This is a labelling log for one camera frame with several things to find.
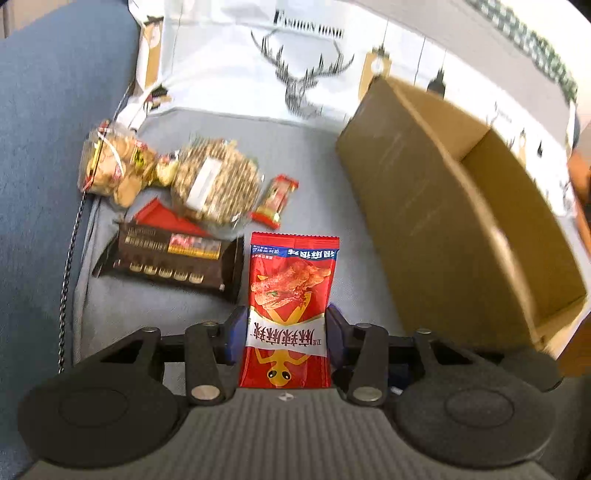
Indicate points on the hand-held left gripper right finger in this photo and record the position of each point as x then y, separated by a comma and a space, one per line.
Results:
335, 337

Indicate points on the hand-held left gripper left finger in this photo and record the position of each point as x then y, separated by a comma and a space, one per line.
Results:
236, 334

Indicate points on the red lizard print snack packet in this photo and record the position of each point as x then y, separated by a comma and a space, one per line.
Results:
288, 281

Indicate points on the plain red foil snack packet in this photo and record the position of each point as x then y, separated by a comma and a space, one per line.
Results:
157, 216

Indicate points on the clear bag of seed crackers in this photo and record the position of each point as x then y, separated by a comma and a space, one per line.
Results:
217, 180

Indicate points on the brown cardboard box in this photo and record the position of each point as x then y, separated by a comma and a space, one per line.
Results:
425, 194

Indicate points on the person's right forearm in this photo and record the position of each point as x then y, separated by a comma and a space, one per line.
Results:
581, 184

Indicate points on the dark brown snack packet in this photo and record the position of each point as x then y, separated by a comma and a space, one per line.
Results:
161, 258

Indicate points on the small red snack stick packet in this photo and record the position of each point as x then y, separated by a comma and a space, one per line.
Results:
274, 198

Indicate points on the small yellow snack packet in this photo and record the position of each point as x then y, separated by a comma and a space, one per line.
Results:
166, 171

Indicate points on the metal sofa zipper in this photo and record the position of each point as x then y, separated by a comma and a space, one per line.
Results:
69, 263

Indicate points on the clear bag of small biscuits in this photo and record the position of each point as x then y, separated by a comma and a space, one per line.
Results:
111, 166

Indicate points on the white deer print cloth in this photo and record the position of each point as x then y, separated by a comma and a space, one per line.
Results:
221, 55

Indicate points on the green checked cloth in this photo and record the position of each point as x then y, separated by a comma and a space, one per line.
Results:
531, 41

